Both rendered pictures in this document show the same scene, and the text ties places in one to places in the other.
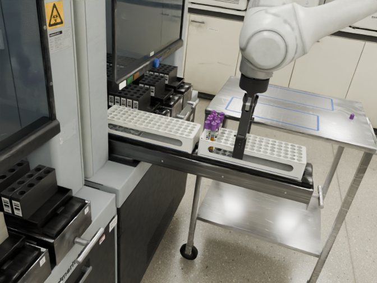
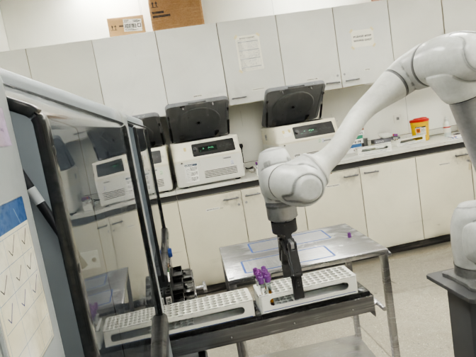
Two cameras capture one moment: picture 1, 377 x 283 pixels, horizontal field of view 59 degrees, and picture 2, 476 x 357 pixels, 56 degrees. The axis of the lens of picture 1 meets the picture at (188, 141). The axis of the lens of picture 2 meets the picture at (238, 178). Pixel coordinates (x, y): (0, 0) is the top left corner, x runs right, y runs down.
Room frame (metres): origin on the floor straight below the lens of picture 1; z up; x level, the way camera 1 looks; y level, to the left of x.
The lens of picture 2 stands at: (-0.32, 0.41, 1.37)
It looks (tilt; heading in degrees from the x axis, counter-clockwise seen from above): 7 degrees down; 339
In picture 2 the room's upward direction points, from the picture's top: 9 degrees counter-clockwise
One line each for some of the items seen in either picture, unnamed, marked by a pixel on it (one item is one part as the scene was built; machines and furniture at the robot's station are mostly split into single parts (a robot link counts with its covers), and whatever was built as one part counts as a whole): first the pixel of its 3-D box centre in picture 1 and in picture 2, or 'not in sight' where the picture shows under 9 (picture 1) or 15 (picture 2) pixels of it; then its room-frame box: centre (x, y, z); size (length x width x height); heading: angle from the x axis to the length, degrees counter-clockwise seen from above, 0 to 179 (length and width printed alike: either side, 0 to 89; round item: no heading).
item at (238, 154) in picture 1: (239, 147); (297, 286); (0.79, -0.14, 0.87); 0.03 x 0.01 x 0.07; 77
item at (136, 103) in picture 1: (142, 101); (169, 296); (1.08, 0.18, 0.85); 0.12 x 0.02 x 0.06; 167
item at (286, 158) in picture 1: (251, 151); (304, 290); (0.84, -0.18, 0.84); 0.30 x 0.10 x 0.06; 77
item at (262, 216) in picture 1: (269, 185); (309, 340); (1.28, -0.40, 0.41); 0.67 x 0.46 x 0.82; 75
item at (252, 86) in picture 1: (252, 91); (285, 234); (0.84, -0.15, 1.02); 0.08 x 0.07 x 0.09; 167
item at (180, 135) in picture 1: (150, 129); (202, 314); (0.91, 0.12, 0.83); 0.30 x 0.10 x 0.06; 77
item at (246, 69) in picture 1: (257, 64); (281, 210); (0.84, -0.15, 1.09); 0.09 x 0.09 x 0.06
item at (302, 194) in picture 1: (203, 158); (264, 317); (0.87, -0.05, 0.78); 0.73 x 0.14 x 0.09; 77
